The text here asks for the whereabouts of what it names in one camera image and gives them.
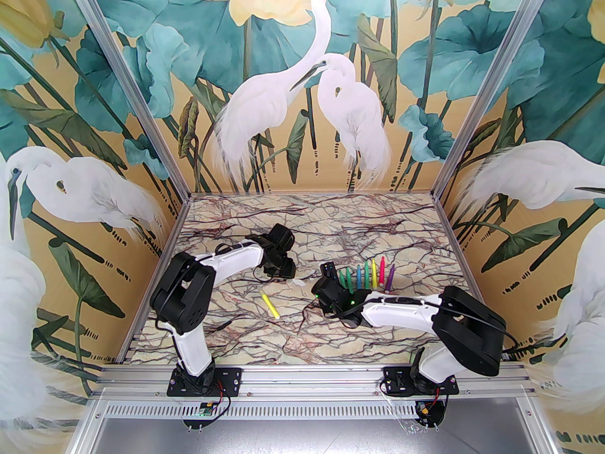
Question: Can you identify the perforated metal strip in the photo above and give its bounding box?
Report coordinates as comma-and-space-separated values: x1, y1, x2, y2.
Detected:
92, 399, 525, 419

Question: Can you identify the grey metal panel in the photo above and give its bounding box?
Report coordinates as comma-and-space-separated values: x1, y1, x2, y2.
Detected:
71, 417, 537, 454

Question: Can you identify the aluminium table edge rail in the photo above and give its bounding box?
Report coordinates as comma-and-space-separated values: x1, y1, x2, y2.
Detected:
116, 196, 192, 365
432, 196, 513, 363
188, 192, 438, 200

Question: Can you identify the wide aluminium mounting rail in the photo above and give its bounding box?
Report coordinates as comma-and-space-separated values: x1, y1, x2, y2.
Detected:
92, 366, 539, 398

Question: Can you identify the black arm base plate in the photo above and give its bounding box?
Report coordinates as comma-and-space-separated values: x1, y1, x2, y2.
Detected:
382, 366, 460, 396
168, 368, 242, 397

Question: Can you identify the red black power wire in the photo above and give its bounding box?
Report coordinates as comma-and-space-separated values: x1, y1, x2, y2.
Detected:
210, 380, 233, 417
423, 386, 449, 412

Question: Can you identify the clear acrylic bracket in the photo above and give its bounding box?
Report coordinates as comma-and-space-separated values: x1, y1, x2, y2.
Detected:
383, 393, 446, 436

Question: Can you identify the aluminium frame post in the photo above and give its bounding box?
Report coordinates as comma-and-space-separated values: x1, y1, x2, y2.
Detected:
61, 0, 192, 200
431, 0, 563, 200

